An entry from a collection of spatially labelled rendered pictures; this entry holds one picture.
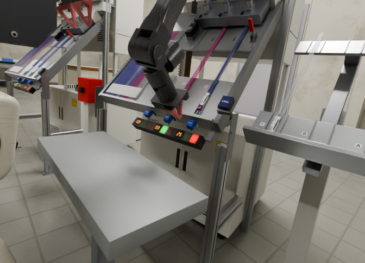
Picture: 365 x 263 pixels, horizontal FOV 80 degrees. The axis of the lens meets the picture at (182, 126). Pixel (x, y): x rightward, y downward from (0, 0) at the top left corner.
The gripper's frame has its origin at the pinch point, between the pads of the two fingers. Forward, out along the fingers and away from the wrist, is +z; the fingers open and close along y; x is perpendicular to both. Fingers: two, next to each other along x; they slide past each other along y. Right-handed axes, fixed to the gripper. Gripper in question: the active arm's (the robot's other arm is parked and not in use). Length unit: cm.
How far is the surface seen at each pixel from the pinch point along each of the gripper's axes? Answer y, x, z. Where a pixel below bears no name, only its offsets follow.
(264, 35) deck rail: -9, -53, 5
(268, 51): -2, -75, 29
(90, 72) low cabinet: 395, -151, 136
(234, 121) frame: -13.1, -9.3, 9.7
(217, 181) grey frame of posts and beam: -10.7, 7.2, 24.8
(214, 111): -4.5, -11.6, 9.1
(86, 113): 98, -5, 30
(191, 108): 5.1, -10.8, 9.0
